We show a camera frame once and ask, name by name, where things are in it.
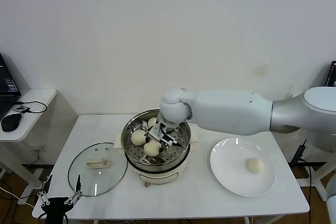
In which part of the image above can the white floor cable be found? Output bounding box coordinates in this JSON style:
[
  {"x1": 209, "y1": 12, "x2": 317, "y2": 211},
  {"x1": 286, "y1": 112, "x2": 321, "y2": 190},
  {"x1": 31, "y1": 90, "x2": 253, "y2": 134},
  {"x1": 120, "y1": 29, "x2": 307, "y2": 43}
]
[{"x1": 0, "y1": 186, "x2": 36, "y2": 208}]

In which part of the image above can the cream electric cooker pot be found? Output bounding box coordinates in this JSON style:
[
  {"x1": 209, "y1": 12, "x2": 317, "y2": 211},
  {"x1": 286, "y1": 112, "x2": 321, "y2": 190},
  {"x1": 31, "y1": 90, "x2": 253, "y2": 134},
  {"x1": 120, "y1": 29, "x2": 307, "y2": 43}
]
[{"x1": 114, "y1": 126, "x2": 200, "y2": 188}]

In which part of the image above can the thin black looped desk cable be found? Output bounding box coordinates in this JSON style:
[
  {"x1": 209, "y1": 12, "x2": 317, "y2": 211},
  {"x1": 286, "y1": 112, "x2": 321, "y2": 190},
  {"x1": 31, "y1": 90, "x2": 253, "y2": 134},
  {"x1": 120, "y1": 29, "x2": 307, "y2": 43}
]
[{"x1": 14, "y1": 100, "x2": 48, "y2": 115}]

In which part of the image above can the black laptop with video windows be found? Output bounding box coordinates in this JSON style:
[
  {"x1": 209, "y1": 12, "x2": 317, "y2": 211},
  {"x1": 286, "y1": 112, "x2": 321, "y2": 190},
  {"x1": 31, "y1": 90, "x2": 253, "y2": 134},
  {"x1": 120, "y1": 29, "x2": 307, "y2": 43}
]
[{"x1": 325, "y1": 60, "x2": 336, "y2": 87}]

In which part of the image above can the white round plate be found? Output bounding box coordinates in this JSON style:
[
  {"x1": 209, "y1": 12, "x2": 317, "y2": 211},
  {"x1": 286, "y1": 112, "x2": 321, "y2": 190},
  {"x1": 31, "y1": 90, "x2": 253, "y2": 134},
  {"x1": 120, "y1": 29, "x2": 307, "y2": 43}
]
[{"x1": 209, "y1": 137, "x2": 277, "y2": 198}]

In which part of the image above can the round glass pot lid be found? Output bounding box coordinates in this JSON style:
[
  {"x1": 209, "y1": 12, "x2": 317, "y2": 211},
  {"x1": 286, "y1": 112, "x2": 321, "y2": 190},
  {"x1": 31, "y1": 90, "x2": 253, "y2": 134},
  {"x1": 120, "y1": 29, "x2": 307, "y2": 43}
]
[{"x1": 67, "y1": 142, "x2": 129, "y2": 198}]

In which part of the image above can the black cable with inline adapter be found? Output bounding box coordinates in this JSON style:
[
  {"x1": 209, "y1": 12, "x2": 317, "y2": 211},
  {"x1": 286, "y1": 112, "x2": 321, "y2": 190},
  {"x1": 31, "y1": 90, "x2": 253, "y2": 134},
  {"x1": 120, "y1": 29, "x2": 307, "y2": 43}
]
[{"x1": 288, "y1": 138, "x2": 316, "y2": 224}]

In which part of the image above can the stainless steel steamer basket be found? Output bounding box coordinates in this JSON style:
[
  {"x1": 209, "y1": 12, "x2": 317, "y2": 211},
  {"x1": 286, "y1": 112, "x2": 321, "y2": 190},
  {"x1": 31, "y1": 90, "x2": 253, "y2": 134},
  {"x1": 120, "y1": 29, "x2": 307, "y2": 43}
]
[{"x1": 121, "y1": 108, "x2": 192, "y2": 167}]

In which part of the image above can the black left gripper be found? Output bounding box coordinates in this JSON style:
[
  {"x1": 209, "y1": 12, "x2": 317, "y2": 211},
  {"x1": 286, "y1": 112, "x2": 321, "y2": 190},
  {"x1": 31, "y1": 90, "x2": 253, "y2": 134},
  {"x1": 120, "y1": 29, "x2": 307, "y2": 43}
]
[{"x1": 36, "y1": 174, "x2": 83, "y2": 217}]

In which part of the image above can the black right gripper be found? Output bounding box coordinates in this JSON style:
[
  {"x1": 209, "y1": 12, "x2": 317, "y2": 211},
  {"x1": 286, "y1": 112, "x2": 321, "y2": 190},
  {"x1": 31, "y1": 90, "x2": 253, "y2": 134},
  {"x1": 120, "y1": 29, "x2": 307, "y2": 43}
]
[{"x1": 143, "y1": 129, "x2": 169, "y2": 154}]

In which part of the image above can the white side desk with mouse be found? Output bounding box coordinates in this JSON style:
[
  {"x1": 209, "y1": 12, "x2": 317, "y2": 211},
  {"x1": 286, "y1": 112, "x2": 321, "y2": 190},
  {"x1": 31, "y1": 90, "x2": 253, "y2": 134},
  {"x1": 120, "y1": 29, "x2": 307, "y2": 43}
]
[{"x1": 0, "y1": 89, "x2": 58, "y2": 206}]

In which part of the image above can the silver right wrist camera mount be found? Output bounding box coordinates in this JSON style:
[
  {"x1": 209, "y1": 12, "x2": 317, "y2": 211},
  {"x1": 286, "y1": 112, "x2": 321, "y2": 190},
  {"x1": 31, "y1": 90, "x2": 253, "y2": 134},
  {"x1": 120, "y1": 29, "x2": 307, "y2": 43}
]
[{"x1": 149, "y1": 125, "x2": 184, "y2": 148}]

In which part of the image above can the black laptop with dark screen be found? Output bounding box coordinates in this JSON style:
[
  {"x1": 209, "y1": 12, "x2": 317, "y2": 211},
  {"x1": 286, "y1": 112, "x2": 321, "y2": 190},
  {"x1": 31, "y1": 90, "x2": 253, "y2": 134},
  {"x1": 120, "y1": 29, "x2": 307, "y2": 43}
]
[{"x1": 0, "y1": 52, "x2": 22, "y2": 121}]

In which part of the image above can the white steamed baozi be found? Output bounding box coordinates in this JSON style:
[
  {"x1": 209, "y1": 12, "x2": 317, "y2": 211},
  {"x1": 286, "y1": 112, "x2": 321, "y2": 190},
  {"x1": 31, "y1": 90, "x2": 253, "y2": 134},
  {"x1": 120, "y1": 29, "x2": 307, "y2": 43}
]
[
  {"x1": 246, "y1": 157, "x2": 265, "y2": 175},
  {"x1": 146, "y1": 117, "x2": 158, "y2": 130},
  {"x1": 143, "y1": 141, "x2": 161, "y2": 157},
  {"x1": 130, "y1": 129, "x2": 146, "y2": 146}
]

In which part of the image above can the black computer mouse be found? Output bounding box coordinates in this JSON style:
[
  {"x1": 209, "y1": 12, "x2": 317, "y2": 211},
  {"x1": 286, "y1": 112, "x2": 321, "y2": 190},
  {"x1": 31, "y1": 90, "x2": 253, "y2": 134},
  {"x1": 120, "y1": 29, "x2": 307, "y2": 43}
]
[{"x1": 1, "y1": 113, "x2": 23, "y2": 132}]

